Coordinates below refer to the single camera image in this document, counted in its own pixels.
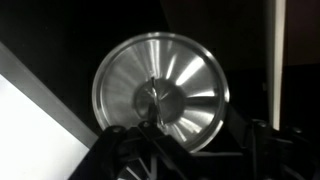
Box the shiny metal bowl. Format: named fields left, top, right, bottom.
left=91, top=31, right=231, bottom=154

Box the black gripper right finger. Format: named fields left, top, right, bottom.
left=249, top=119, right=292, bottom=180

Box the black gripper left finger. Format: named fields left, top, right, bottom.
left=68, top=101, right=196, bottom=180

